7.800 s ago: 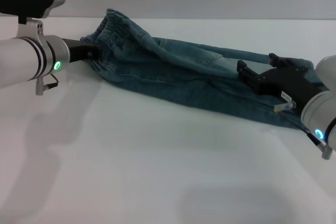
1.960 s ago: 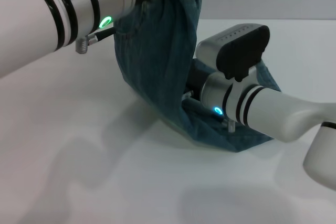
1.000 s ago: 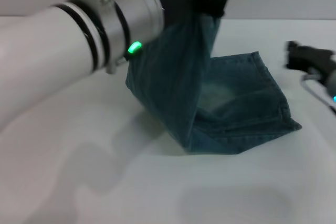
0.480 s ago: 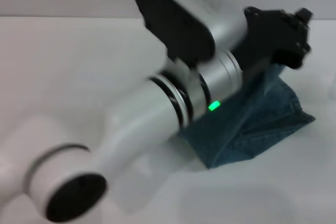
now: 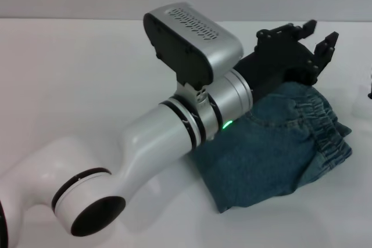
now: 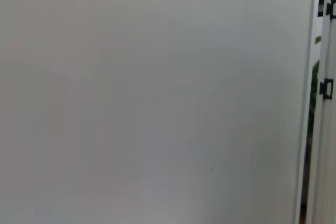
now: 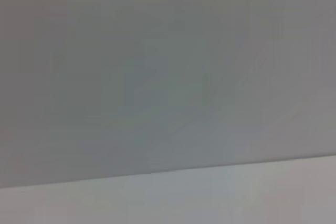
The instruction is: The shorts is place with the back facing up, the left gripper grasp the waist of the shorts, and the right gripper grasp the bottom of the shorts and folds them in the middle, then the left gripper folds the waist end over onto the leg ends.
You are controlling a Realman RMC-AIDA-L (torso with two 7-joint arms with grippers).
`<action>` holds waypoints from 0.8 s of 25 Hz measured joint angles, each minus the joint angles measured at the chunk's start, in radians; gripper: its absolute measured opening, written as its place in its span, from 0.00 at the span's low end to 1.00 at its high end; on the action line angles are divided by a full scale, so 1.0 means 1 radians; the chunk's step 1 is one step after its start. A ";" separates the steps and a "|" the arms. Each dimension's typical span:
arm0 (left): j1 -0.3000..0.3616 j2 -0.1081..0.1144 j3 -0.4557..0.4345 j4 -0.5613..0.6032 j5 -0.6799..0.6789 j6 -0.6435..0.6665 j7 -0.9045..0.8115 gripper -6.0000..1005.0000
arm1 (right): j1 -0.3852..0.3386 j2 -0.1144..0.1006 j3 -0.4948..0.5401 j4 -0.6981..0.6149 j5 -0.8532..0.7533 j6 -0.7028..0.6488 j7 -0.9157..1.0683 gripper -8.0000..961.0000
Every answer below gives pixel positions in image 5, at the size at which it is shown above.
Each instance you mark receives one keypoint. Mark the blue denim shorts with print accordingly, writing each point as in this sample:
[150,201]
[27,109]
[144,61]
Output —
[267,155]

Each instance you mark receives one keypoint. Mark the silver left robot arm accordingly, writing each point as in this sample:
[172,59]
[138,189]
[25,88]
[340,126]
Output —
[116,158]

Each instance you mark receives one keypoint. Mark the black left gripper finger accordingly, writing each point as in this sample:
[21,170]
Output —
[370,91]

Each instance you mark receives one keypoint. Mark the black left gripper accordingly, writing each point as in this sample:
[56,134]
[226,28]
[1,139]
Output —
[276,59]

